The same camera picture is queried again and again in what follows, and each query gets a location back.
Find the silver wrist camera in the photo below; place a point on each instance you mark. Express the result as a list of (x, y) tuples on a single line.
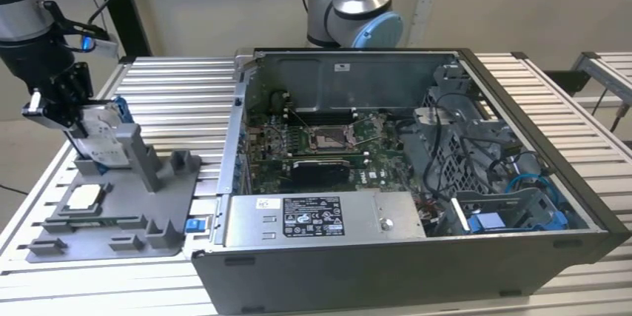
[(103, 47)]

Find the blue case latch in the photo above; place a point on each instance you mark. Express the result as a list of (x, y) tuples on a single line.
[(194, 226)]

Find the silver CPU chip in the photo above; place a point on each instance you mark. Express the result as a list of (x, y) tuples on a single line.
[(88, 197)]

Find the black camera bracket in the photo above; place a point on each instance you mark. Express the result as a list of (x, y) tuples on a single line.
[(59, 20)]

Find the green motherboard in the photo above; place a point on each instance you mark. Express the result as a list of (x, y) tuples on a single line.
[(386, 160)]

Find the white frame post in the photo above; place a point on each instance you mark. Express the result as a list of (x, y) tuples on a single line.
[(424, 5)]

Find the green RAM stick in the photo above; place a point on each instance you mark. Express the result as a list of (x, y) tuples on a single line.
[(99, 221)]

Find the blue plastic drive carrier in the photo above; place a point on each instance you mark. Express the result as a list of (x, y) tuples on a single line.
[(486, 222)]

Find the hard disk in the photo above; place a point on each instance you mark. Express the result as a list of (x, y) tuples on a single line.
[(102, 134)]

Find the black upright pillar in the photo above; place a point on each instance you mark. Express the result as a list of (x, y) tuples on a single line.
[(128, 16)]

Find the silver side camera mount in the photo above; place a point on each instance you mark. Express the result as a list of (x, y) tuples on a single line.
[(50, 116)]

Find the grey plastic parts rack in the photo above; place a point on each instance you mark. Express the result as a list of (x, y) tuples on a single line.
[(128, 201)]

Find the CPU socket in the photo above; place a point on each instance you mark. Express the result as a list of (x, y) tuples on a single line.
[(328, 138)]

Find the black open PC case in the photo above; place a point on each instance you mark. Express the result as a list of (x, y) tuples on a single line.
[(395, 282)]

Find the black graphics card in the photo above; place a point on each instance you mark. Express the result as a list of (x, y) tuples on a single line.
[(320, 171)]

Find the black table bracket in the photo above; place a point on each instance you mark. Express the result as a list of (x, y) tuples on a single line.
[(568, 81)]

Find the disk bay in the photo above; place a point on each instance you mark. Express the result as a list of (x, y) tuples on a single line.
[(519, 201)]

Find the perforated metal drive cage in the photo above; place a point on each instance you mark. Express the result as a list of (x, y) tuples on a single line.
[(444, 138)]

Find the silver power supply unit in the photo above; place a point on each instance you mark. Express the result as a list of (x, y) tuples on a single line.
[(247, 220)]

